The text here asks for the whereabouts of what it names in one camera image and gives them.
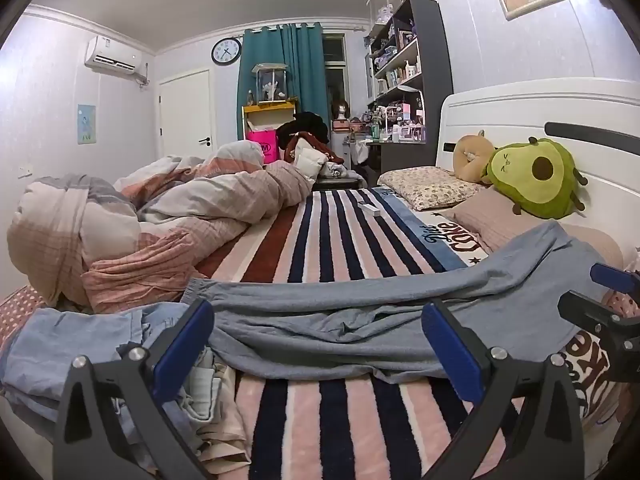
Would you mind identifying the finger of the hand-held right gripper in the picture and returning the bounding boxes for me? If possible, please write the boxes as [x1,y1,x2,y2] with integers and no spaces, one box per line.
[558,290,640,367]
[590,262,640,292]

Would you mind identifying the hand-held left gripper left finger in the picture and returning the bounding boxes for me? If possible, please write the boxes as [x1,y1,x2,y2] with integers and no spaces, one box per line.
[52,299,216,480]

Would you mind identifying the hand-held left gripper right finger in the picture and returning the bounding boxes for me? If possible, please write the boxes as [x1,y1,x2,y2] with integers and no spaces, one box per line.
[421,300,586,480]

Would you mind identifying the grey-blue pants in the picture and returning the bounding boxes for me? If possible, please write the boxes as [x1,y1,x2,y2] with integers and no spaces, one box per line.
[181,220,626,382]

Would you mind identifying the beige crumpled cloth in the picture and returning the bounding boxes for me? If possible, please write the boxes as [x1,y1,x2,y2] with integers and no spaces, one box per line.
[177,347,253,467]

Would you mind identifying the light blue cloth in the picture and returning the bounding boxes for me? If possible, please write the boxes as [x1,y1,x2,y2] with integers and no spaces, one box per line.
[0,304,203,443]

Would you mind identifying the green avocado plush toy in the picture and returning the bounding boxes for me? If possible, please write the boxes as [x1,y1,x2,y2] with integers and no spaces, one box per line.
[481,137,587,220]

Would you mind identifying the pink plaid duvet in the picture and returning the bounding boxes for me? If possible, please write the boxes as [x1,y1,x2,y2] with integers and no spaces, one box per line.
[7,140,313,315]

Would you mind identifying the pink pillow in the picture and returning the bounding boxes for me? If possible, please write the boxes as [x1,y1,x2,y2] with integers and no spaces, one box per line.
[450,187,623,271]

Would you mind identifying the pink dotted bed sheet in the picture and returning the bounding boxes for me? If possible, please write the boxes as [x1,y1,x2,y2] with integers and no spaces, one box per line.
[0,285,48,348]

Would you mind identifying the floral pillow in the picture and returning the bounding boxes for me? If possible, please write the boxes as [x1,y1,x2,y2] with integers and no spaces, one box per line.
[377,166,483,211]

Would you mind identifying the striped plush blanket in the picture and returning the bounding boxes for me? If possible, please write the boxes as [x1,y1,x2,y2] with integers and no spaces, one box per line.
[192,186,626,480]

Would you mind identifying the white bed headboard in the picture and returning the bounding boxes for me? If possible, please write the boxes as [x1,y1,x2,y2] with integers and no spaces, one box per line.
[435,77,640,271]

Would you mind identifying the brown plush toy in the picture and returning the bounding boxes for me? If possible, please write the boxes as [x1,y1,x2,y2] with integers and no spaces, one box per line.
[452,130,498,182]

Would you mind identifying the pink bag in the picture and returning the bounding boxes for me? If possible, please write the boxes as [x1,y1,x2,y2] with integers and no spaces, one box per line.
[245,129,279,165]

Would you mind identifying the white door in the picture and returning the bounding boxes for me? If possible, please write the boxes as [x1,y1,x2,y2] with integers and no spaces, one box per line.
[158,69,213,163]

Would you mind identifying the pile of dark clothes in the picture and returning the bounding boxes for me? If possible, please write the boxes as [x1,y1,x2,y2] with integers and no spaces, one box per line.
[276,111,346,166]

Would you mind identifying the yellow cabinet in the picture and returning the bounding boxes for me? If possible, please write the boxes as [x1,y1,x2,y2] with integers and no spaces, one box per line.
[241,100,299,143]

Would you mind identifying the mannequin head with wig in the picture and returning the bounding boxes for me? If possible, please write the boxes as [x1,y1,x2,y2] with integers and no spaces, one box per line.
[332,101,352,133]

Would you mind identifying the glass display case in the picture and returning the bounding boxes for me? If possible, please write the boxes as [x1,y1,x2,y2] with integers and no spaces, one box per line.
[252,63,290,106]

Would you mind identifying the dark bookshelf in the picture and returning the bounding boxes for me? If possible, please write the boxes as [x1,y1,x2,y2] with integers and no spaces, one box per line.
[365,0,455,175]

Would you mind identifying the white air conditioner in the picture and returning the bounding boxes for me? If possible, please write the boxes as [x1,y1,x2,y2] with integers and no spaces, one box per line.
[83,36,150,86]

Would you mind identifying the teal curtain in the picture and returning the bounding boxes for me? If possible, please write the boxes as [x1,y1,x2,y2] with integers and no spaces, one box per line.
[236,21,332,143]

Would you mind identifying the window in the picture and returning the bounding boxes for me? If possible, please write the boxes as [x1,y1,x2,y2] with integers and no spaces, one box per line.
[322,34,348,111]

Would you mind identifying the clear box on bookshelf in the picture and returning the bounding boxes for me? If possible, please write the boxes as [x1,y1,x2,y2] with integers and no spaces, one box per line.
[368,0,401,26]

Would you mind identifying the small wall poster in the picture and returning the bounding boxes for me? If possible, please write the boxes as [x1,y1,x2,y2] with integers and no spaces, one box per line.
[77,104,97,146]

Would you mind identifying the round wall clock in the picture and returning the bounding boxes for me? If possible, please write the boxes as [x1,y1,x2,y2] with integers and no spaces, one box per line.
[211,38,242,66]

